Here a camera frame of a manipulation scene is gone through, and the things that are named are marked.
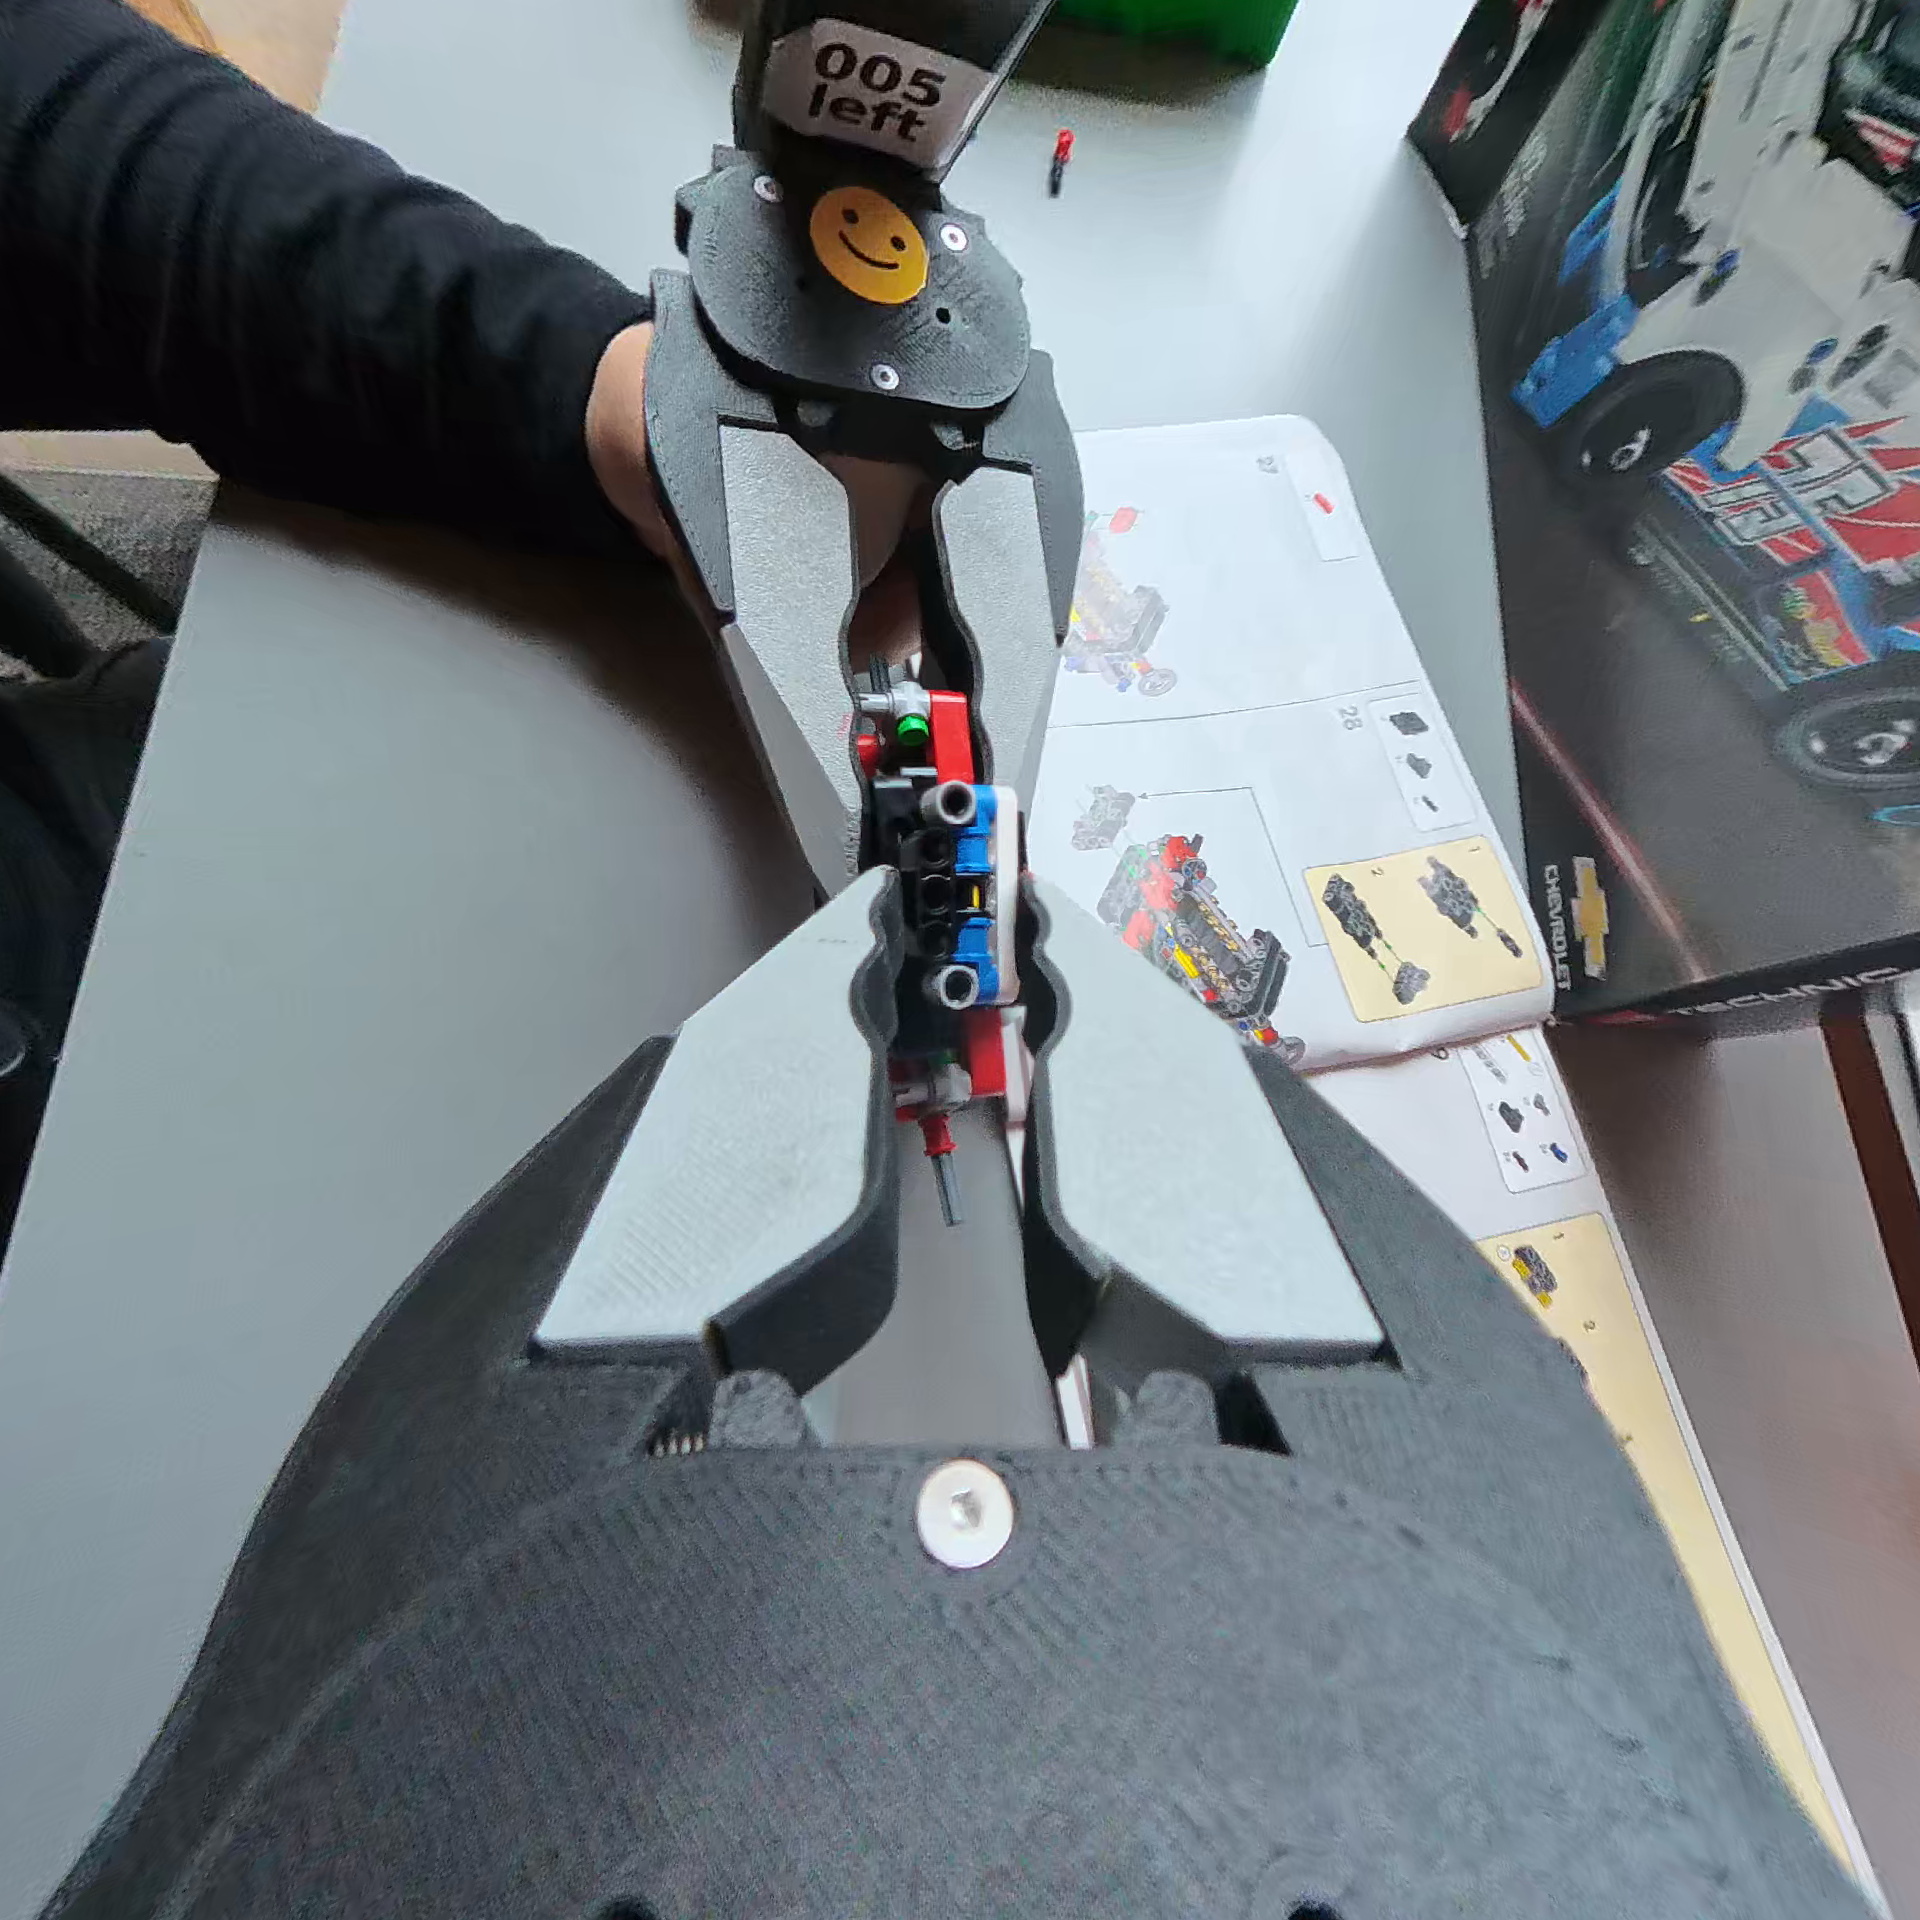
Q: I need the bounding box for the person's left hand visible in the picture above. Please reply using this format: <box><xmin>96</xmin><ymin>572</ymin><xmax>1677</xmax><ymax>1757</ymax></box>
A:
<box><xmin>586</xmin><ymin>321</ymin><xmax>941</xmax><ymax>666</ymax></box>

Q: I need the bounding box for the multicoloured lego car assembly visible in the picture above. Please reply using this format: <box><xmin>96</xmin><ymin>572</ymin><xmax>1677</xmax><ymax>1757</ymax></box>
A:
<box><xmin>853</xmin><ymin>661</ymin><xmax>1033</xmax><ymax>1230</ymax></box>

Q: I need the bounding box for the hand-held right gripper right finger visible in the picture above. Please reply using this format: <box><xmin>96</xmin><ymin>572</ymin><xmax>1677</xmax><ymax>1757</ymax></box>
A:
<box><xmin>1017</xmin><ymin>883</ymin><xmax>1387</xmax><ymax>1401</ymax></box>

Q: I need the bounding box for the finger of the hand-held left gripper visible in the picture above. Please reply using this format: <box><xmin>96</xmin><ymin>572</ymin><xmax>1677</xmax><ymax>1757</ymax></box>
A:
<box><xmin>720</xmin><ymin>430</ymin><xmax>893</xmax><ymax>902</ymax></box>
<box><xmin>931</xmin><ymin>472</ymin><xmax>1058</xmax><ymax>798</ymax></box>

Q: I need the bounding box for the person's left forearm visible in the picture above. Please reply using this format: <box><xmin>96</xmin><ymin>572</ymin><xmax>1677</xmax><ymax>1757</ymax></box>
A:
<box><xmin>0</xmin><ymin>0</ymin><xmax>656</xmax><ymax>560</ymax></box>

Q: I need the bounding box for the dark lego set box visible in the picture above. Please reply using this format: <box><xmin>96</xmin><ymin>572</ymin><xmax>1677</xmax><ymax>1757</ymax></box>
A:
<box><xmin>1409</xmin><ymin>0</ymin><xmax>1920</xmax><ymax>1034</ymax></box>

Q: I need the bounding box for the person's dark clothed torso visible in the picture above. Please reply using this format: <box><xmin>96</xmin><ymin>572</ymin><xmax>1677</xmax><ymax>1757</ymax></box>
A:
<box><xmin>0</xmin><ymin>630</ymin><xmax>175</xmax><ymax>1248</ymax></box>

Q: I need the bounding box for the lego instruction booklet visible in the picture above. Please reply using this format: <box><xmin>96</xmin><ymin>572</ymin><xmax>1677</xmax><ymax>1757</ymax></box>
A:
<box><xmin>1019</xmin><ymin>417</ymin><xmax>1877</xmax><ymax>1893</ymax></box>

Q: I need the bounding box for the green plastic container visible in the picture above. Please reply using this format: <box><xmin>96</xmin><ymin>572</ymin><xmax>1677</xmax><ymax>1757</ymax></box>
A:
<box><xmin>1050</xmin><ymin>0</ymin><xmax>1305</xmax><ymax>72</ymax></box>

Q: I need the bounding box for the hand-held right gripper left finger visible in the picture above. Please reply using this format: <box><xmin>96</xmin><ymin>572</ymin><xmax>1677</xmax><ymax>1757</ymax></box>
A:
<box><xmin>529</xmin><ymin>866</ymin><xmax>916</xmax><ymax>1397</ymax></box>

